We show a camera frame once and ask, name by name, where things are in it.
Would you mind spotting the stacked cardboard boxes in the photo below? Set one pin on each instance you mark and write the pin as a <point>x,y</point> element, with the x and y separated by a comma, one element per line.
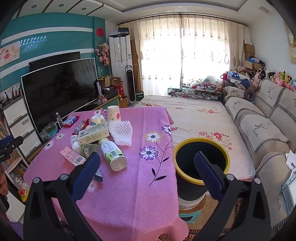
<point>248,51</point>

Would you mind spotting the person's left hand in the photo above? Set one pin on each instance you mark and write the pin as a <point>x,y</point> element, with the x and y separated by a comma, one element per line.
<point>3,178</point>

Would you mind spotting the dark green box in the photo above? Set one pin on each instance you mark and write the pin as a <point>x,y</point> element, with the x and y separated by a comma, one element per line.
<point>140,96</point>

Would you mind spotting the clear water bottle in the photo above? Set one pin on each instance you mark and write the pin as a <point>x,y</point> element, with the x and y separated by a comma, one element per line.
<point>59,121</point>

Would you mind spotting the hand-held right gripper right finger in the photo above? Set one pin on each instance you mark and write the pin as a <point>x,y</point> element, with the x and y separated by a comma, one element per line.
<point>208,173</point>

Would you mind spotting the red canister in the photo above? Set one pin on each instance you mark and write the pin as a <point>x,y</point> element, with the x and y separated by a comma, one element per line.
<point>120,90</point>

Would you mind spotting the black framed screen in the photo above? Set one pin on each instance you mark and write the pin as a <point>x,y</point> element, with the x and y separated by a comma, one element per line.
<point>53,61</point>

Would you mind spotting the bookshelf with books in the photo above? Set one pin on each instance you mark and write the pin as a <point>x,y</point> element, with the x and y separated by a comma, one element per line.
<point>13,166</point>

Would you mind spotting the teal plastic stool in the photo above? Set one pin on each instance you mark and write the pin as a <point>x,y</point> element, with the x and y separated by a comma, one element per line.
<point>190,215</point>

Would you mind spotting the dotted paper cup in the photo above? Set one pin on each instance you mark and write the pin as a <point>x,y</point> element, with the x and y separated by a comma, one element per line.
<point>114,113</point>

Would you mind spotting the clear green plastic packet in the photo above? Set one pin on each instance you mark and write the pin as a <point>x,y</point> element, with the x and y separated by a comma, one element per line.
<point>49,131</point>

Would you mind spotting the tall brown cardboard sheet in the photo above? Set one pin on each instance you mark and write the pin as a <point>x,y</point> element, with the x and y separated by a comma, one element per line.
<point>136,64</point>

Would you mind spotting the beige covered sofa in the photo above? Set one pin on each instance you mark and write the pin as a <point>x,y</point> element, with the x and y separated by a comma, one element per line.
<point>263,129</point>

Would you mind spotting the pink barcode box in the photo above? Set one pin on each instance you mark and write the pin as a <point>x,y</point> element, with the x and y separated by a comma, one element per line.
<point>71,156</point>

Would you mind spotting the white drawer cabinet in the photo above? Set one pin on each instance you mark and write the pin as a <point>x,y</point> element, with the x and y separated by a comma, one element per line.
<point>23,125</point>

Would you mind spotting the red round paper decoration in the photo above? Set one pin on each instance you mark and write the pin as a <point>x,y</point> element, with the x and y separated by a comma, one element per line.
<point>99,32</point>

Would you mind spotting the curtain rod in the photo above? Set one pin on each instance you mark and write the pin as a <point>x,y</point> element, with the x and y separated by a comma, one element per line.
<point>185,16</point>

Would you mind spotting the row of photo frames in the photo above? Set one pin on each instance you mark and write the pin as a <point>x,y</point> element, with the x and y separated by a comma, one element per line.
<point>11,92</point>

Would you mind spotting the clear plastic bottle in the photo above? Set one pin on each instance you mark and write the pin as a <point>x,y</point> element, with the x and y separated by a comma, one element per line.
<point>89,149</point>

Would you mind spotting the hanging pink flower decoration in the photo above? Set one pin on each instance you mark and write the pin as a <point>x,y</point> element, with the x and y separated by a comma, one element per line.
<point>103,52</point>

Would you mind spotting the cream carton box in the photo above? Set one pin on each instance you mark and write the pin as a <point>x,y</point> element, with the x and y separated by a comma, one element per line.
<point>92,134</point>

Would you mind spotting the red snack wrapper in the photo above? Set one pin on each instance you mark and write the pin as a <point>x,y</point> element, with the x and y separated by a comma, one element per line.
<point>81,127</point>

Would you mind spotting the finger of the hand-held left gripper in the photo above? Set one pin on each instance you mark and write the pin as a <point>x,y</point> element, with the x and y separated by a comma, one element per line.
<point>9,141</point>

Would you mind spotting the white standing air conditioner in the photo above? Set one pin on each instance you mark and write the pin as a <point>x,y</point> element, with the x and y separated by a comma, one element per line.
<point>120,53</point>

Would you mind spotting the open cardboard box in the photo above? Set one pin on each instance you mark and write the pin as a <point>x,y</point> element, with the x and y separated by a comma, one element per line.
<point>116,81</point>
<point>104,81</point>

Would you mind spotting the white bucket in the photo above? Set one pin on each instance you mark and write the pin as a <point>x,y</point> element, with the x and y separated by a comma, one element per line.
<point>192,202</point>

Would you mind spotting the black printed tube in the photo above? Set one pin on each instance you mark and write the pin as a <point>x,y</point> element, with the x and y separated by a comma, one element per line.
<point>98,88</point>

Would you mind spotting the green label white bottle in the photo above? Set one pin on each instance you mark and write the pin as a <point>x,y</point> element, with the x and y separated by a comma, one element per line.
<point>112,154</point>

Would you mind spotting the white foam fruit net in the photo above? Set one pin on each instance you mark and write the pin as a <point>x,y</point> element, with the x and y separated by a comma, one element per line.
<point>120,133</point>

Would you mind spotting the patterned rug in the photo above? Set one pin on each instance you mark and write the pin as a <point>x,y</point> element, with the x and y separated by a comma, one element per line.
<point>222,220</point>

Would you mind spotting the small blue box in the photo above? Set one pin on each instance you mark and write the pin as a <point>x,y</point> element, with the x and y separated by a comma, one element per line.
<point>70,120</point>

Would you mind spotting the pile of plush toys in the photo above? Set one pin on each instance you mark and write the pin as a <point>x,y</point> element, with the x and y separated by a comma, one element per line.
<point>279,77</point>

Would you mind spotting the white yoghurt tub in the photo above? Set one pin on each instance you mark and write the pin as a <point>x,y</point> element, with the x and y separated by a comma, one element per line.
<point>98,119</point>

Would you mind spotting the small white pill bottle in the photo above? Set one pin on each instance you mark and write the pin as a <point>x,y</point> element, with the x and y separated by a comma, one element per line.
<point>74,142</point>

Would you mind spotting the pale blue plastic bag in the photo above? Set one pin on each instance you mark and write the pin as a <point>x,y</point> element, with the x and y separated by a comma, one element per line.
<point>289,197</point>

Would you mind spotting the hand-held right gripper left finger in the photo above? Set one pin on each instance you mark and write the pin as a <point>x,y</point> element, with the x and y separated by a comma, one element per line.
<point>85,173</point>

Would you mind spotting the cartoon wall poster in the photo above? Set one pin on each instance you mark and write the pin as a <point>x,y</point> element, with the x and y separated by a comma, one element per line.
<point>9,54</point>

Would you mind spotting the floral bed sheet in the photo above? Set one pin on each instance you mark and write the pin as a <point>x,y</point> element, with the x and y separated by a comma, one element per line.
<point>203,125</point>

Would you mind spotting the black storage box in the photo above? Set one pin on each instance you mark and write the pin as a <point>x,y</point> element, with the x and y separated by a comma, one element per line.
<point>109,91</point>

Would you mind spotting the black tower fan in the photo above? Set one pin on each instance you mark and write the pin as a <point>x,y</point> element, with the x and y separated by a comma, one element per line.
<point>130,85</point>

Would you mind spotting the blue star print bag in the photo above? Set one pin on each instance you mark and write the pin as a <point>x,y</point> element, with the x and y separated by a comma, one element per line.
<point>238,78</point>

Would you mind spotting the large curved television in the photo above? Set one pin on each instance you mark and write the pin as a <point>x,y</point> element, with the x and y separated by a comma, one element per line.
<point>60,92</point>

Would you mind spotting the pink floral tablecloth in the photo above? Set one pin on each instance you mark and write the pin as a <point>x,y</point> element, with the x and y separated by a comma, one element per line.
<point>138,185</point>

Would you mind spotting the black bin with yellow rim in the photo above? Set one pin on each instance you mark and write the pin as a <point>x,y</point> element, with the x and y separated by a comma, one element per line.
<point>185,171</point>

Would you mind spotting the sheer embroidered curtain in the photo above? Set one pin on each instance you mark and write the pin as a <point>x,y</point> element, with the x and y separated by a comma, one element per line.
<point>208,51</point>
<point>157,51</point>

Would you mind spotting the grey neck pillow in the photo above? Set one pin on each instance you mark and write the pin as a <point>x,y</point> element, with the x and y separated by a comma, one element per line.
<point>249,94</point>

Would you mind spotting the white papers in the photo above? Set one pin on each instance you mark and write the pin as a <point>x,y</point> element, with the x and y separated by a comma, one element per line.
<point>291,161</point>

